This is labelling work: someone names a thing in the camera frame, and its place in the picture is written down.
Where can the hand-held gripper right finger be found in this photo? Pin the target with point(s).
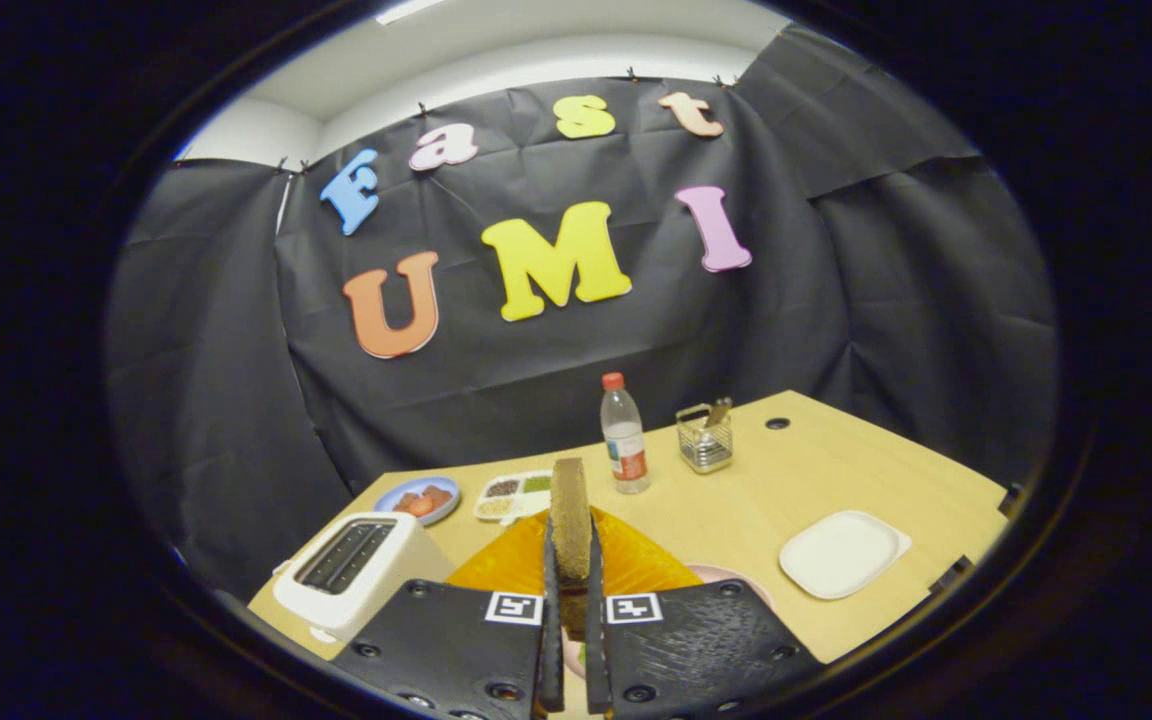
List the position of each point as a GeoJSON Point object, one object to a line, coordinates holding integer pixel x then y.
{"type": "Point", "coordinates": [598, 650]}

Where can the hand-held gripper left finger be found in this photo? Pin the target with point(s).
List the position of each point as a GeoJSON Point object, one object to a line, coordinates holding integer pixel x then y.
{"type": "Point", "coordinates": [551, 650]}

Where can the brown toast slice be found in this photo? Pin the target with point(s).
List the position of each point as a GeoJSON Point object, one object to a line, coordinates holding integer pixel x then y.
{"type": "Point", "coordinates": [571, 530]}

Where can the pink round plate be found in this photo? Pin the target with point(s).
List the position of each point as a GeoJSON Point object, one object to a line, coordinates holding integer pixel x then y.
{"type": "Point", "coordinates": [721, 576]}

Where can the white divided condiment tray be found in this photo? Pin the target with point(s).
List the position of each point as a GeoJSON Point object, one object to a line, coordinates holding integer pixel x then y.
{"type": "Point", "coordinates": [513, 497]}

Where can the red tomato slices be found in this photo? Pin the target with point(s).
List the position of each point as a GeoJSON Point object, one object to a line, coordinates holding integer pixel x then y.
{"type": "Point", "coordinates": [423, 501]}

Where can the clear plastic bottle red cap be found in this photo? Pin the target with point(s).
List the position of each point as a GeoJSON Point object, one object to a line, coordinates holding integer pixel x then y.
{"type": "Point", "coordinates": [625, 440]}

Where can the white toaster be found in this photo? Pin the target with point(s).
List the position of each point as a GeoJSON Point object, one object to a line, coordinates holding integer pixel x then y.
{"type": "Point", "coordinates": [336, 612]}

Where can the blue plate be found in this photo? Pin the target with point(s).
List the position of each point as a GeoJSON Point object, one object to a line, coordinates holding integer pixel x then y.
{"type": "Point", "coordinates": [386, 505]}

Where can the black backdrop cloth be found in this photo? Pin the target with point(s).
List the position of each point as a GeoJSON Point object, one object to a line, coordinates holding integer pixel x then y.
{"type": "Point", "coordinates": [536, 400]}

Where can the white square plate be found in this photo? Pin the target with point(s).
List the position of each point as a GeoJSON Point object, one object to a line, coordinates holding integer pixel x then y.
{"type": "Point", "coordinates": [844, 555]}

